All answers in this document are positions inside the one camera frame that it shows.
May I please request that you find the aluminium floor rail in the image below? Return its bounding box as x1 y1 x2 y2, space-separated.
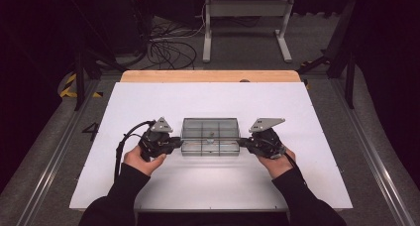
15 78 102 226
330 78 414 226

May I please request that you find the black equipment cabinet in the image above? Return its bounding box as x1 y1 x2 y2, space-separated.
98 0 155 56

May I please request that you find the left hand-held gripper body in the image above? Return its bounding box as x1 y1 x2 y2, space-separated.
138 116 176 163

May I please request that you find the right hand-held gripper black cable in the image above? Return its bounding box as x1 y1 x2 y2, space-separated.
283 151 300 170

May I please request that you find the black tripod stand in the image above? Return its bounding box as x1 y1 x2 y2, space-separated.
67 0 133 112

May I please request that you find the black metal stand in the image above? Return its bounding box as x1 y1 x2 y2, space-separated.
296 0 360 110

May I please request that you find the left hand-held gripper black cable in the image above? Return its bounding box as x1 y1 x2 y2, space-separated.
113 119 157 182

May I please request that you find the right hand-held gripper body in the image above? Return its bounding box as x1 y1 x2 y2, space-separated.
247 117 287 161

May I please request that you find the person's black torso clothing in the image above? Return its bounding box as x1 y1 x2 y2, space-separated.
137 211 290 226

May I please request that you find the person's right hand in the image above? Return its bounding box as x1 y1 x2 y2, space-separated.
257 147 297 180

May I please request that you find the bundle of black floor cables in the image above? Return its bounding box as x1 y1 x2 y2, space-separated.
145 16 206 71

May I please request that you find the white metal stand frame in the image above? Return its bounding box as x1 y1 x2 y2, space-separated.
201 0 296 63

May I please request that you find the clear plastic compartment box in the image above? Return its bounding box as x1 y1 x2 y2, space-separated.
180 117 241 157

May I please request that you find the hand-held gripper black cable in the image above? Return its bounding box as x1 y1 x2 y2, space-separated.
113 119 157 182
283 151 300 170

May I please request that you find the person's left hand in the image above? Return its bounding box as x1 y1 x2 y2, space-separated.
123 145 167 177

